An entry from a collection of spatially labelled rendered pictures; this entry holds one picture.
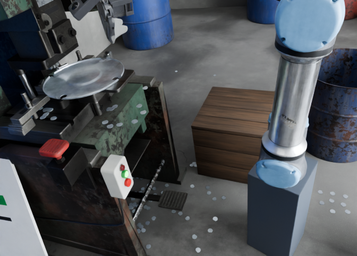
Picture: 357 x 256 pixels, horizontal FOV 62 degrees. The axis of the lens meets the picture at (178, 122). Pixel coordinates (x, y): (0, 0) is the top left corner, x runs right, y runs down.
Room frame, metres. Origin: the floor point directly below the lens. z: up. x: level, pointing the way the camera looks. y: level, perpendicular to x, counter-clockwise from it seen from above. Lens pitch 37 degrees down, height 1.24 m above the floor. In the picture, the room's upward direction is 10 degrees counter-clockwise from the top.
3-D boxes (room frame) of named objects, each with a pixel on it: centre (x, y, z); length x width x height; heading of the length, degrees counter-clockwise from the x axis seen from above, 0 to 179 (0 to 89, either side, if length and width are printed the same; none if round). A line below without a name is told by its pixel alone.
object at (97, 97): (0.97, 0.26, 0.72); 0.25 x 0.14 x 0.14; 66
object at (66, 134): (1.04, 0.42, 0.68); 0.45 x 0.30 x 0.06; 156
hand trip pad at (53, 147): (0.64, 0.35, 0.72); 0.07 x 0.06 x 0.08; 66
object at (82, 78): (0.99, 0.31, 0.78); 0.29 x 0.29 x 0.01
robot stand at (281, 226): (0.71, -0.33, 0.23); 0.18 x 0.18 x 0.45; 46
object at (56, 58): (1.04, 0.43, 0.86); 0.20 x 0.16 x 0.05; 156
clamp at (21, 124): (0.88, 0.49, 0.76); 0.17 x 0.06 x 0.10; 156
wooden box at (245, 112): (1.24, -0.32, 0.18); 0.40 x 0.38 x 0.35; 63
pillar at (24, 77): (0.99, 0.51, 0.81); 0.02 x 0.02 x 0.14
